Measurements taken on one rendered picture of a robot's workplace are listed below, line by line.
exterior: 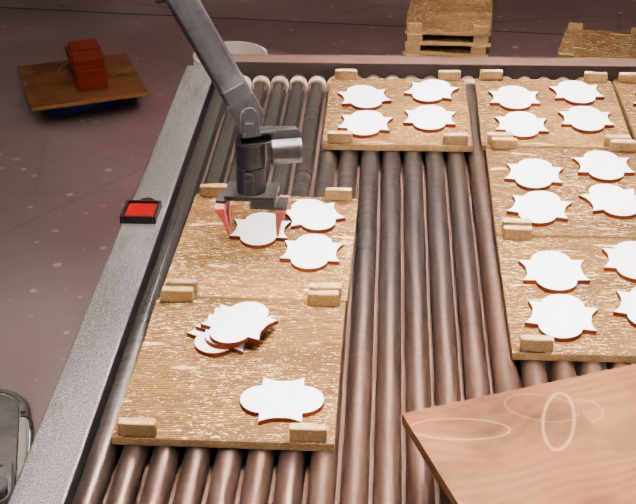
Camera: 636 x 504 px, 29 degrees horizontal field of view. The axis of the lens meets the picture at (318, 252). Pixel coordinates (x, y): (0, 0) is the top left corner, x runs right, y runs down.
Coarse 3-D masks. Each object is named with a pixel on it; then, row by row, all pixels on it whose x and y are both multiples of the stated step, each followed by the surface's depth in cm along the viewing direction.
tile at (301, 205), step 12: (300, 204) 253; (312, 204) 253; (324, 204) 253; (288, 216) 250; (300, 216) 249; (312, 216) 249; (324, 216) 249; (336, 216) 249; (312, 228) 244; (324, 228) 244
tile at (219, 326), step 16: (240, 304) 216; (256, 304) 216; (208, 320) 212; (224, 320) 212; (240, 320) 212; (256, 320) 212; (272, 320) 212; (224, 336) 208; (240, 336) 208; (256, 336) 208
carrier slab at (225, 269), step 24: (192, 216) 251; (216, 216) 251; (240, 216) 251; (192, 240) 243; (216, 240) 242; (288, 240) 242; (336, 240) 242; (192, 264) 234; (216, 264) 234; (240, 264) 234; (264, 264) 234; (288, 264) 234; (216, 288) 227; (240, 288) 227; (264, 288) 226; (288, 288) 226
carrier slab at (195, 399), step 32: (160, 320) 217; (192, 320) 217; (288, 320) 217; (320, 320) 217; (160, 352) 209; (192, 352) 209; (256, 352) 208; (288, 352) 208; (320, 352) 208; (160, 384) 201; (192, 384) 201; (224, 384) 201; (256, 384) 200; (320, 384) 200; (128, 416) 193; (160, 416) 193; (192, 416) 193; (224, 416) 193; (320, 416) 193; (256, 448) 188; (288, 448) 188; (320, 448) 187
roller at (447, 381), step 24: (432, 168) 274; (432, 192) 264; (432, 216) 254; (432, 240) 246; (432, 264) 238; (432, 288) 231; (432, 312) 225; (456, 336) 218; (456, 360) 210; (456, 384) 203
